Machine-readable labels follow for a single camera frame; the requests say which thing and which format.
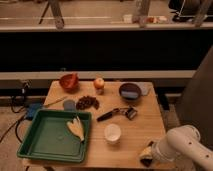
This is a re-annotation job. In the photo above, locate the white paper cup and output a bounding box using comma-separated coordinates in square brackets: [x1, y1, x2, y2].
[104, 124, 121, 144]

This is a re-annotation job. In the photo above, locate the red bowl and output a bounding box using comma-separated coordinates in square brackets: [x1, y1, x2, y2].
[59, 73, 78, 91]

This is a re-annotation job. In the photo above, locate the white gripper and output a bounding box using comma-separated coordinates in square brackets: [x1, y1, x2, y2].
[151, 138, 174, 163]

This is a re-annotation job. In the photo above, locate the grey cloth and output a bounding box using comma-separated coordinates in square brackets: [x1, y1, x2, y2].
[138, 82, 150, 96]

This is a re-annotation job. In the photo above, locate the apple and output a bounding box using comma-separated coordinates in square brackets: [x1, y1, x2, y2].
[93, 78, 105, 89]

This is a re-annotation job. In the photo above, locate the blue box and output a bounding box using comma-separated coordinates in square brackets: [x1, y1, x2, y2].
[26, 103, 43, 120]

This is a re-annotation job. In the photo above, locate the bunch of dark grapes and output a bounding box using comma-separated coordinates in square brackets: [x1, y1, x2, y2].
[76, 96, 100, 110]

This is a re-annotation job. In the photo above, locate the grey round lid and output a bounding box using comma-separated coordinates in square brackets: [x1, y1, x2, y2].
[63, 100, 76, 111]

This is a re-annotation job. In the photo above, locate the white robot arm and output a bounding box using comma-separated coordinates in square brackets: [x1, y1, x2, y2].
[151, 125, 213, 171]

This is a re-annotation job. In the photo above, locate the black handled eraser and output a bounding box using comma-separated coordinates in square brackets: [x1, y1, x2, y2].
[139, 141, 153, 167]

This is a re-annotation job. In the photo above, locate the blue sponge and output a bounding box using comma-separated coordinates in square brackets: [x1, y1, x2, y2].
[121, 91, 138, 99]

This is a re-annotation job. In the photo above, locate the wooden stick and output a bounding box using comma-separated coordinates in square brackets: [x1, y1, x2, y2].
[43, 96, 67, 108]

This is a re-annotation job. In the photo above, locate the green plastic tray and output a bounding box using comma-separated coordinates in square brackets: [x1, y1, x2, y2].
[17, 109, 91, 163]

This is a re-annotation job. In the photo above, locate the dark bowl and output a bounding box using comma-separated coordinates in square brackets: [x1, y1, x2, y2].
[119, 83, 142, 101]

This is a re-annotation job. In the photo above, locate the black cable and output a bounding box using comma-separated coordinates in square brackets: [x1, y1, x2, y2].
[0, 81, 32, 144]

